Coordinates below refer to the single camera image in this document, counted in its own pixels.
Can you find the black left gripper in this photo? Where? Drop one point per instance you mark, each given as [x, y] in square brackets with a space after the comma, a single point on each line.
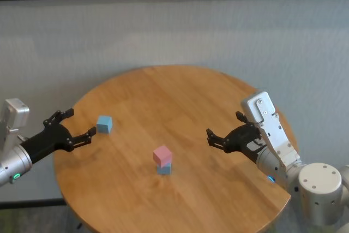
[53, 137]

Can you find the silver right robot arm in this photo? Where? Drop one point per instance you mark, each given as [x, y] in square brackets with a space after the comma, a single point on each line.
[319, 186]

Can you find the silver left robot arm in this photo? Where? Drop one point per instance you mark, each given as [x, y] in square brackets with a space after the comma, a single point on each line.
[13, 166]

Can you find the light blue cube block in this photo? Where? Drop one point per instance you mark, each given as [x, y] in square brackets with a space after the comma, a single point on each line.
[164, 170]
[104, 125]

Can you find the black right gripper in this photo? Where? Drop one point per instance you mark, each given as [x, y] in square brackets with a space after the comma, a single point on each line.
[242, 140]

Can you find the pink cube block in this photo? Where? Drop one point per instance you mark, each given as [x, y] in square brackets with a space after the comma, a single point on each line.
[162, 155]

